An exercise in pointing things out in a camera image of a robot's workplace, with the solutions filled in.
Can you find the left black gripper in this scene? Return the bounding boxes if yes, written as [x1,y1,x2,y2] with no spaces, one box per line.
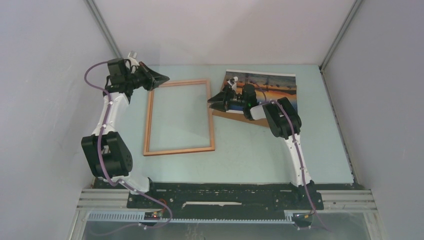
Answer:
[124,62,170,92]

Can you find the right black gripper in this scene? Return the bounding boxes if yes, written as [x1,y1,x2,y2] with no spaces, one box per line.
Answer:
[208,84,247,113]

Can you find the brown cardboard backing board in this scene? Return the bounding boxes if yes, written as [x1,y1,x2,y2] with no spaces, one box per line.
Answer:
[211,86,298,128]

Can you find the wooden picture frame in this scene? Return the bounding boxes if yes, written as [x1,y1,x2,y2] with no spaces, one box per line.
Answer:
[143,78,216,157]

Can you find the sunset photo print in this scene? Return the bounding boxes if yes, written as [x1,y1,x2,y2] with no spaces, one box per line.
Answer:
[221,69,298,110]

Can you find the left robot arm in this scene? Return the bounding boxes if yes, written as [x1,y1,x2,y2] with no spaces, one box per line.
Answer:
[81,56,170,208]

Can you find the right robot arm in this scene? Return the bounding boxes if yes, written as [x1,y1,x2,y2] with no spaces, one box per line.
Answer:
[207,83,315,209]

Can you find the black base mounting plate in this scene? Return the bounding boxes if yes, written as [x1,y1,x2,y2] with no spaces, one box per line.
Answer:
[126,182,324,221]

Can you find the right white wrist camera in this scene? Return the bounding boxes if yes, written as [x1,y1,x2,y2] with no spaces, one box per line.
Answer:
[227,76,239,91]

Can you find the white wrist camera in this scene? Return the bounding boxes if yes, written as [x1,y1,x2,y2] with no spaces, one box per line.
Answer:
[127,50,139,66]
[227,76,239,91]

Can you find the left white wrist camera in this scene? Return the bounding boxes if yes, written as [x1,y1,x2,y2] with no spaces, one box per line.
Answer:
[127,50,139,66]

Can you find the left corner aluminium post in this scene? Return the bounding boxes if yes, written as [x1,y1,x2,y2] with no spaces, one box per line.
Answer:
[83,0,127,60]

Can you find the corner aluminium post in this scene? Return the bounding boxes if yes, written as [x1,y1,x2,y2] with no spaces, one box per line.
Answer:
[319,0,364,73]
[83,0,127,60]

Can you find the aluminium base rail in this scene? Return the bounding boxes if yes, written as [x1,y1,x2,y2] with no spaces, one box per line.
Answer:
[76,189,377,222]

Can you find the right corner aluminium post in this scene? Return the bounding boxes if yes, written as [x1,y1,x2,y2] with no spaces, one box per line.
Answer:
[319,0,364,73]

